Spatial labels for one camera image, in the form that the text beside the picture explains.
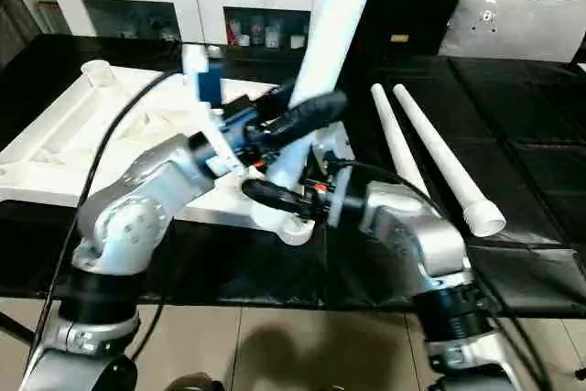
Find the white plastic table top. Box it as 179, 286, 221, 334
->
0, 60, 354, 246

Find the brown rounded robot part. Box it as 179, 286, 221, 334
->
170, 376, 222, 391

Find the light grey cushion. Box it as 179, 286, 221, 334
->
438, 0, 586, 63

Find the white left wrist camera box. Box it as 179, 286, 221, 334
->
181, 42, 244, 178

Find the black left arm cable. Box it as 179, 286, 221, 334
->
26, 70, 194, 391

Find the black metal frame bar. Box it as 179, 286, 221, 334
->
0, 311, 37, 347

